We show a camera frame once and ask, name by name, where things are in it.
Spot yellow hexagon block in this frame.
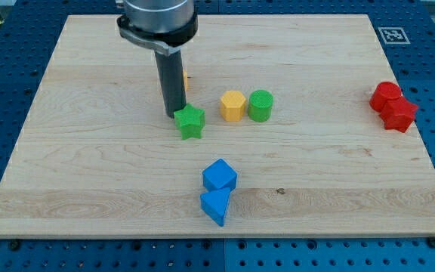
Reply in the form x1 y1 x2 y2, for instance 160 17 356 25
220 90 246 122

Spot blue triangle block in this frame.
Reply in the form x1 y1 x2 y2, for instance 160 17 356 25
200 187 231 227

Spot light wooden board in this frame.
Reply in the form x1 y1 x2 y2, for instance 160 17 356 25
0 14 435 239

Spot green star block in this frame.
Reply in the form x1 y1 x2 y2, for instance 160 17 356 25
174 104 205 140

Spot blue cube block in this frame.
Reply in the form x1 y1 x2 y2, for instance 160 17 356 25
202 158 238 191

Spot red star block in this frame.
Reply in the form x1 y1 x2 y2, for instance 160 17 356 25
379 97 419 133

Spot yellow heart block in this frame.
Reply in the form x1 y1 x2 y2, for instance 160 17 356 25
183 70 189 91

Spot red cylinder block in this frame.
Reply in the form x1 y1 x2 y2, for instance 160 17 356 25
369 81 402 112

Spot green cylinder block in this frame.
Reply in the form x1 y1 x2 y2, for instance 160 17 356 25
248 89 273 122

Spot white fiducial marker tag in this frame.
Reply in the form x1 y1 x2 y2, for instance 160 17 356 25
378 26 410 45

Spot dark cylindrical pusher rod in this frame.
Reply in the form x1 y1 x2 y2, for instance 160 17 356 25
155 51 187 118

